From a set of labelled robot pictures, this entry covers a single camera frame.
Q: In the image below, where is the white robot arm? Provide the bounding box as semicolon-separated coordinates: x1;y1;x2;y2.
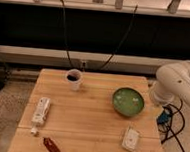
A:
149;60;190;107

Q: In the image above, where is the green bowl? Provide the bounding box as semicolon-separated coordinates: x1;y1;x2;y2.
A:
112;87;145;118

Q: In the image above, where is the white rectangular box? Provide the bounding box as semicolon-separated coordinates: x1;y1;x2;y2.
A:
31;97;50;126

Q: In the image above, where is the white square packet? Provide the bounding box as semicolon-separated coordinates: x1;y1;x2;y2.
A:
122;127;140;152

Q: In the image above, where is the blue box on floor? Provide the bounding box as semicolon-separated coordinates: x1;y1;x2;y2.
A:
157;111;170;125

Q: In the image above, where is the right black hanging cable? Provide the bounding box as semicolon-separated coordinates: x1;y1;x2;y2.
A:
98;1;139;74

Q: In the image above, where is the black hanging cable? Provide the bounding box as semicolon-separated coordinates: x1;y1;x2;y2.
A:
98;1;139;74
53;0;81;69

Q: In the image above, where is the left black hanging cable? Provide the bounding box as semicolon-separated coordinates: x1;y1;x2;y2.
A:
53;0;81;69

